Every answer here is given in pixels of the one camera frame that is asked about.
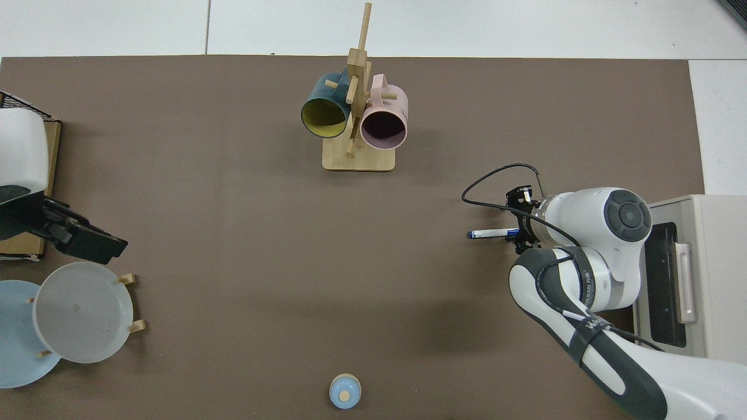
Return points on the blue and white marker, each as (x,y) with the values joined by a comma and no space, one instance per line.
(487,233)

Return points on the wooden plate rack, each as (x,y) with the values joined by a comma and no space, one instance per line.
(129,279)

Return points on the grey plate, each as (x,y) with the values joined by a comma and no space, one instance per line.
(81,315)

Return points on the light blue plate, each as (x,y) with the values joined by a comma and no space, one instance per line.
(14,350)

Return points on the brown table cloth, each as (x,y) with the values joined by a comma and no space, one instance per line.
(233,233)

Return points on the pink cup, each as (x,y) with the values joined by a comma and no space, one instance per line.
(392,105)

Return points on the wooden cup stand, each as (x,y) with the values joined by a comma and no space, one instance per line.
(359,160)

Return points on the pale toaster oven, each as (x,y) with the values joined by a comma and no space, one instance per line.
(712,262)

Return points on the dark teal cup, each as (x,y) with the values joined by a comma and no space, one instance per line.
(324,116)

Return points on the small blue round bell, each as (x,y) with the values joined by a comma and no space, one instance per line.
(344,391)

